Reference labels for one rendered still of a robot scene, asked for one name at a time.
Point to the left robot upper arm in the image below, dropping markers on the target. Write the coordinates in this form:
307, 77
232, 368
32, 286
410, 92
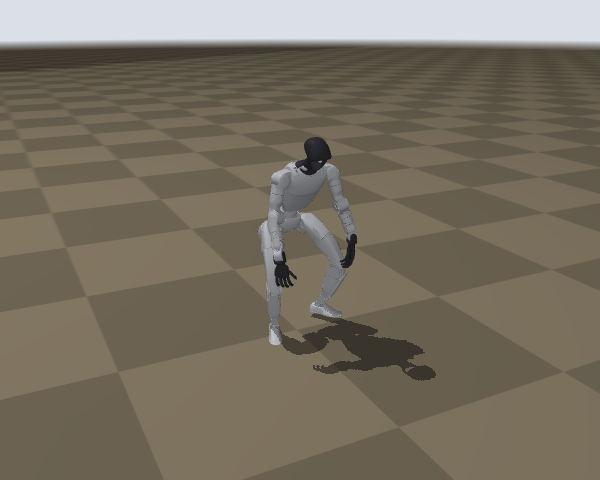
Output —
333, 175

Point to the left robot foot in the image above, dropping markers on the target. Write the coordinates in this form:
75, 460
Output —
326, 310

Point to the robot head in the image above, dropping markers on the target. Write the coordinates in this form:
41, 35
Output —
316, 150

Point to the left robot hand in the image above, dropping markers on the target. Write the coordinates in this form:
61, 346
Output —
348, 260

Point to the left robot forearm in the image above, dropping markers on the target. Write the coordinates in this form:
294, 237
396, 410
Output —
347, 222

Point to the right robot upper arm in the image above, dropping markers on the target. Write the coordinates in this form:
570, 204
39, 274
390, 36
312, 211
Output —
279, 181

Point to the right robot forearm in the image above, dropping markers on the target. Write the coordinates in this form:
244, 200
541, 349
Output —
275, 230

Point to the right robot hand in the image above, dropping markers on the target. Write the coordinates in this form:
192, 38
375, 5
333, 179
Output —
282, 272

